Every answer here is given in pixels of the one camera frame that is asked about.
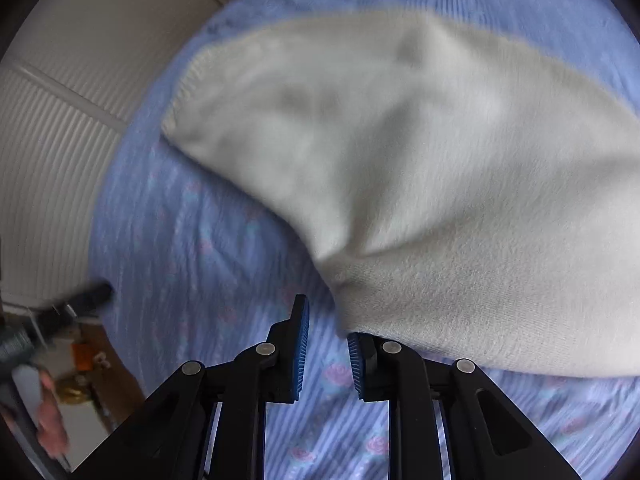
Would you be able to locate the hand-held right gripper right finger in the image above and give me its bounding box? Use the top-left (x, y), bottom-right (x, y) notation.
top-left (346, 331), bottom-right (583, 480)

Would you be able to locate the cream knit sweater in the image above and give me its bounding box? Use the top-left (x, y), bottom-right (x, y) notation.
top-left (160, 10), bottom-right (640, 378)

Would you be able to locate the person's left hand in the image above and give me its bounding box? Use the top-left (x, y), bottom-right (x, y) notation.
top-left (37, 372), bottom-right (71, 457)

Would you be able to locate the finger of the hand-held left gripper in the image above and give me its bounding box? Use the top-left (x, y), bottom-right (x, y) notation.
top-left (65, 282), bottom-right (115, 311)

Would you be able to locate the beige padded headboard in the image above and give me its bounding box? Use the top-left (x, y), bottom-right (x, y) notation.
top-left (0, 0), bottom-right (261, 301)

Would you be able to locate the blue floral striped bedsheet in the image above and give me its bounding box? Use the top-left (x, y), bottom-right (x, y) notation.
top-left (87, 0), bottom-right (640, 480)

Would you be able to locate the orange object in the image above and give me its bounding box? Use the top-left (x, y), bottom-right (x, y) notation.
top-left (72, 342), bottom-right (101, 371)

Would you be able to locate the yellow object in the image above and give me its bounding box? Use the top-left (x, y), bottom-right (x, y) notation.
top-left (55, 377), bottom-right (93, 406)

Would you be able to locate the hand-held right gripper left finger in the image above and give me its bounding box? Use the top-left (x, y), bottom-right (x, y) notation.
top-left (75, 294), bottom-right (311, 480)

